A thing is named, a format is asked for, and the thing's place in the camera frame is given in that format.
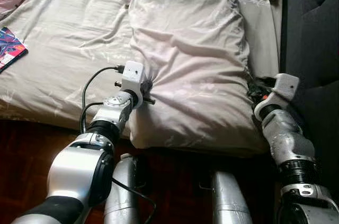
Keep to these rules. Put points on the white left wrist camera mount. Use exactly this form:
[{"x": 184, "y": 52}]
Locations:
[{"x": 132, "y": 73}]

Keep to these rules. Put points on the colourful comic book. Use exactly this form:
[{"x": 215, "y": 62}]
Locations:
[{"x": 10, "y": 49}]

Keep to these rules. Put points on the bed with beige leaf sheet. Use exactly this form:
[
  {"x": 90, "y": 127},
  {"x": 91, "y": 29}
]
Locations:
[{"x": 69, "y": 28}]

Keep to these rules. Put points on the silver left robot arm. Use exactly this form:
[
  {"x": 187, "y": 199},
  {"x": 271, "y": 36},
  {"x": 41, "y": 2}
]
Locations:
[{"x": 79, "y": 171}]

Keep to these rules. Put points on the beige pillow with pink edge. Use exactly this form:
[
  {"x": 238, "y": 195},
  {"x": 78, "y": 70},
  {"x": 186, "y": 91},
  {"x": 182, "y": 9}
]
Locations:
[{"x": 196, "y": 60}]

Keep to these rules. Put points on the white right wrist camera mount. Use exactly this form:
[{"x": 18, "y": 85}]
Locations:
[{"x": 286, "y": 86}]

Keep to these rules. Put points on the silver right robot leg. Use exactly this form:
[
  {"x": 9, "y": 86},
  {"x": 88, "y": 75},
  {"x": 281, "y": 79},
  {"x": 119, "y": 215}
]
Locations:
[{"x": 230, "y": 203}]

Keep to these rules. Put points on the dark grey upholstered sofa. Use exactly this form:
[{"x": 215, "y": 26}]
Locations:
[{"x": 318, "y": 33}]

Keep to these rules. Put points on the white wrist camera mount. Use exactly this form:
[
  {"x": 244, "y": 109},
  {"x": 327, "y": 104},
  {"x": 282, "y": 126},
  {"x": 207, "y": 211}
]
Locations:
[
  {"x": 132, "y": 73},
  {"x": 286, "y": 86}
]

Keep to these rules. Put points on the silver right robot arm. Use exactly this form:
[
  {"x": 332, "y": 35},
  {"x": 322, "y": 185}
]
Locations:
[{"x": 286, "y": 139}]

